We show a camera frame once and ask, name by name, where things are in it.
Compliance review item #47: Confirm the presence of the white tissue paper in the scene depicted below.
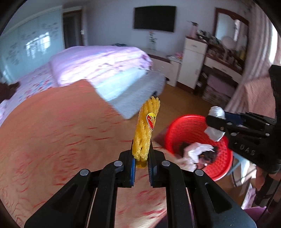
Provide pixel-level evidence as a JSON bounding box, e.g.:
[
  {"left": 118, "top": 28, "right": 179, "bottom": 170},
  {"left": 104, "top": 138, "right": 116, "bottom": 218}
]
[{"left": 179, "top": 142, "right": 214, "bottom": 172}]

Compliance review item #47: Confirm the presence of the black plastic bag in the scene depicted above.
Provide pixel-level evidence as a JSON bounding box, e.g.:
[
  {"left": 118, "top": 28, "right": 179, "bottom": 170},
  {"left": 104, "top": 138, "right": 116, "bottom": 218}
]
[{"left": 197, "top": 146, "right": 218, "bottom": 169}]

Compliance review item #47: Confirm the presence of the dark bedroom door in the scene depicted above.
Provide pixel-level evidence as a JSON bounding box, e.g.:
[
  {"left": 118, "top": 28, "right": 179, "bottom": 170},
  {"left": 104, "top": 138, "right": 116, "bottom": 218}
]
[{"left": 63, "top": 9, "right": 84, "bottom": 49}]

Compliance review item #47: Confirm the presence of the right hand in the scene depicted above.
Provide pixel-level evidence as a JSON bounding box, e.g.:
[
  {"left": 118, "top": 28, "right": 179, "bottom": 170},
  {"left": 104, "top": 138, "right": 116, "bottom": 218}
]
[{"left": 255, "top": 166, "right": 281, "bottom": 190}]

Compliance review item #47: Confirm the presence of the purple cushioned vanity stool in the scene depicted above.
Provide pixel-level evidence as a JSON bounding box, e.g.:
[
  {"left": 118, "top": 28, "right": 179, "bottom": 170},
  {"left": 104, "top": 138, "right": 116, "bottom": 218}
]
[{"left": 207, "top": 75, "right": 235, "bottom": 97}]

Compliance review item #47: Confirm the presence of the pink knitted garment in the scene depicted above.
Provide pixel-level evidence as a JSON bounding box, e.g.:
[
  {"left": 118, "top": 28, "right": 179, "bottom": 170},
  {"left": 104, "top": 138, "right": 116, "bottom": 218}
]
[{"left": 243, "top": 76, "right": 275, "bottom": 118}]

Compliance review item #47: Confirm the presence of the blue grey plastic stool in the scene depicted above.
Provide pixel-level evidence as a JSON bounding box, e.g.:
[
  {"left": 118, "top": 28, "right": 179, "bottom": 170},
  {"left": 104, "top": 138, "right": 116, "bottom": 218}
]
[{"left": 226, "top": 152, "right": 250, "bottom": 187}]

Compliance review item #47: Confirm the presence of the red plastic mesh basket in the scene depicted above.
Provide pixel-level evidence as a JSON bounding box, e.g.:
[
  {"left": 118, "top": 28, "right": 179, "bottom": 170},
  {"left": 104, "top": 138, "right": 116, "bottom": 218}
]
[{"left": 165, "top": 115, "right": 233, "bottom": 181}]

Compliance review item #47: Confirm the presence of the dressing table with mirror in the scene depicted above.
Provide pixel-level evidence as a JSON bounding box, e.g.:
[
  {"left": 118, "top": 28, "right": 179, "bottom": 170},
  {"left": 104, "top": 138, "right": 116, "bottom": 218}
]
[{"left": 193, "top": 8, "right": 249, "bottom": 95}]

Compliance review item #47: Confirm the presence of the pink curtain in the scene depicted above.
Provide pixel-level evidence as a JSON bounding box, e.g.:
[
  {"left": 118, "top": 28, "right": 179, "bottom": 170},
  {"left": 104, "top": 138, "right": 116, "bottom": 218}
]
[{"left": 225, "top": 3, "right": 272, "bottom": 113}]

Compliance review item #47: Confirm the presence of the round white vanity mirror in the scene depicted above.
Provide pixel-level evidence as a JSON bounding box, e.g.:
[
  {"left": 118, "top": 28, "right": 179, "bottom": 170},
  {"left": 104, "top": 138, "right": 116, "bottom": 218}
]
[{"left": 221, "top": 36, "right": 236, "bottom": 50}]

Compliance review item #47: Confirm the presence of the white tall cabinet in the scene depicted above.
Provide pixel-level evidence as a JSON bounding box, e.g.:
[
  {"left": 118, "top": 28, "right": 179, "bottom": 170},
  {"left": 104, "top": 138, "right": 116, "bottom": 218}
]
[{"left": 178, "top": 37, "right": 208, "bottom": 89}]

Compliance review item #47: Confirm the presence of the low white tv cabinet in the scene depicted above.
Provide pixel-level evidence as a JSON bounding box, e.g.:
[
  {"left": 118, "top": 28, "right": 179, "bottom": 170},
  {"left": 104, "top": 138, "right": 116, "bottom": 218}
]
[{"left": 142, "top": 48, "right": 181, "bottom": 87}]

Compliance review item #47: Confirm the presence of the bed with grey base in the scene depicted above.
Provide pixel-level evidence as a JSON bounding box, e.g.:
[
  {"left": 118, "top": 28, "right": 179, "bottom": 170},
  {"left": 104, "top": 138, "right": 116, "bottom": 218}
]
[{"left": 1, "top": 46, "right": 166, "bottom": 122}]

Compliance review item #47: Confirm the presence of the orange rose pattern tablecloth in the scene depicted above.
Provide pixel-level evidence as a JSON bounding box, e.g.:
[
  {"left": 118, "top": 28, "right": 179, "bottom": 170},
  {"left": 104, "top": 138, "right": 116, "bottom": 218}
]
[{"left": 0, "top": 80, "right": 174, "bottom": 228}]

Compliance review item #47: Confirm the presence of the pink folded quilt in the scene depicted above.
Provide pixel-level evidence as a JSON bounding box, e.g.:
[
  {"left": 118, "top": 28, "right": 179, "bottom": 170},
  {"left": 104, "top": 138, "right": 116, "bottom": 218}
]
[{"left": 49, "top": 46, "right": 152, "bottom": 86}]

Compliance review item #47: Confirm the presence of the pink thermos bottle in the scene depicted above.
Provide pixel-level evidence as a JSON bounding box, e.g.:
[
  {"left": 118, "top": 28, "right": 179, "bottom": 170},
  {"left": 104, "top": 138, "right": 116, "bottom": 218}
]
[{"left": 188, "top": 21, "right": 198, "bottom": 38}]

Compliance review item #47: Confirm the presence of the rose in glass vase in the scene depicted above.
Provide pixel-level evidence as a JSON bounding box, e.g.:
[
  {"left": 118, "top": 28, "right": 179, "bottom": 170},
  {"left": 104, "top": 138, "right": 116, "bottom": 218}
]
[{"left": 149, "top": 31, "right": 157, "bottom": 50}]

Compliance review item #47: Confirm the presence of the brown plush bear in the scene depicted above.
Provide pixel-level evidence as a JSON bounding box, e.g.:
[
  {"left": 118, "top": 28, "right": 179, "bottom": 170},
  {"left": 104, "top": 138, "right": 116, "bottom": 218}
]
[{"left": 0, "top": 82, "right": 20, "bottom": 103}]

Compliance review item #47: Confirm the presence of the glass sliding door wardrobe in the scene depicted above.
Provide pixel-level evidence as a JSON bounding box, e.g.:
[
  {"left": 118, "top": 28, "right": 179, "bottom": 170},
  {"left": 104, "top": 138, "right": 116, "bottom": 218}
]
[{"left": 1, "top": 6, "right": 65, "bottom": 83}]

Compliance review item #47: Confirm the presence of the wall mounted black television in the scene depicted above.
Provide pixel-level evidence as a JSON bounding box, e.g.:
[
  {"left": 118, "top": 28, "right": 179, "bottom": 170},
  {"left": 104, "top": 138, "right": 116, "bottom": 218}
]
[{"left": 133, "top": 6, "right": 177, "bottom": 32}]

